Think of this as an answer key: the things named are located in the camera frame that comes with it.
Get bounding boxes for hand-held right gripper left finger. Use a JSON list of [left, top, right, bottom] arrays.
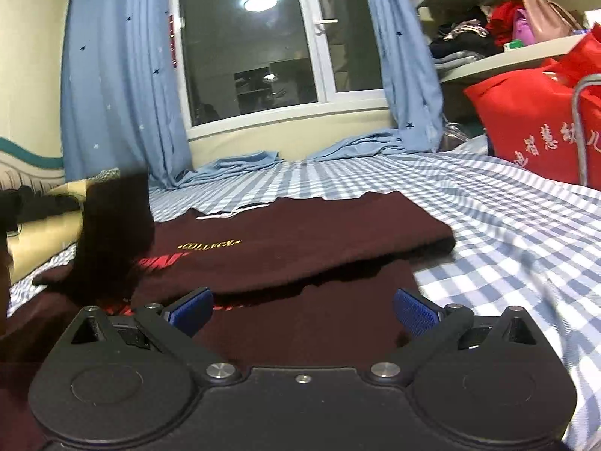
[[61, 286, 242, 386]]

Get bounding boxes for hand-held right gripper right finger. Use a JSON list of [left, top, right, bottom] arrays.
[[367, 288, 545, 386]]

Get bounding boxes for maroon printed shirt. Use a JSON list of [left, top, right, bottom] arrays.
[[0, 191, 456, 451]]

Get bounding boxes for dark clothes pile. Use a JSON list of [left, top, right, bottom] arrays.
[[0, 187, 84, 226]]

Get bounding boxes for folded grey clothes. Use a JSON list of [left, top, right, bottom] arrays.
[[432, 51, 488, 74]]

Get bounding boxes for folded dark clothes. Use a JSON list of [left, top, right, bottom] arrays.
[[429, 35, 502, 60]]

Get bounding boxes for red clothes bundle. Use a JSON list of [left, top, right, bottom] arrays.
[[485, 0, 527, 47]]

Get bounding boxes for yellow avocado print pillow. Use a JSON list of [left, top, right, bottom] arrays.
[[9, 169, 120, 287]]

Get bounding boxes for teal trimmed headboard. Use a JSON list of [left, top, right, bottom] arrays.
[[0, 136, 66, 194]]

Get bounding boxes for blue star curtain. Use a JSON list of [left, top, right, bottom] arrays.
[[305, 0, 445, 161], [60, 0, 282, 189]]

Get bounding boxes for clear plastic bag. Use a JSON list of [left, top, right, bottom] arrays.
[[440, 121, 489, 152]]

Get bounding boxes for red paper strip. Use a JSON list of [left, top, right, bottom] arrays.
[[168, 15, 179, 69]]

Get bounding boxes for red fabric bag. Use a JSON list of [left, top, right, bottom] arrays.
[[462, 23, 601, 188]]

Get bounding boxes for white framed window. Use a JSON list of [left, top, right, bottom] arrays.
[[169, 0, 391, 140]]

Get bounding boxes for white open shelf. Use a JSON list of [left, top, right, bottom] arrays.
[[413, 0, 601, 85]]

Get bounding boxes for patterned satin cloth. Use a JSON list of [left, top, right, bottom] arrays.
[[439, 19, 490, 41]]

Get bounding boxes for purple bag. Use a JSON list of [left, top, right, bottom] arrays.
[[512, 7, 532, 44]]

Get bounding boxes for pink handbag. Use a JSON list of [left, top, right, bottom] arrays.
[[519, 0, 584, 44]]

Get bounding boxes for grey metal tube frame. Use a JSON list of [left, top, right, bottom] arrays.
[[571, 74, 601, 189]]

